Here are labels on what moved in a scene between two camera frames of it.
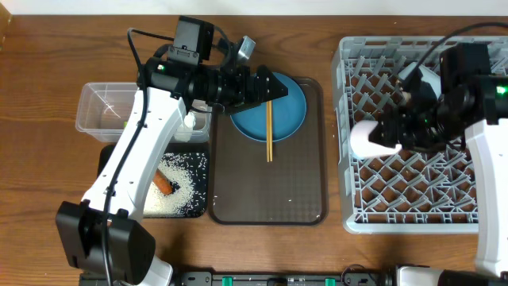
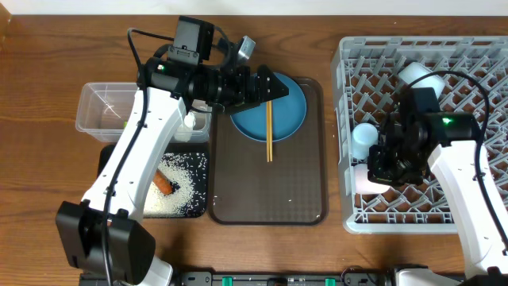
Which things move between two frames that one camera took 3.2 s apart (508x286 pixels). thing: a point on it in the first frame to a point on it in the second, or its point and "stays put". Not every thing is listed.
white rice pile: [159, 205] stays put
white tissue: [184, 132] stays put
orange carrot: [162, 183] stays put
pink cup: [360, 143] to [363, 184]
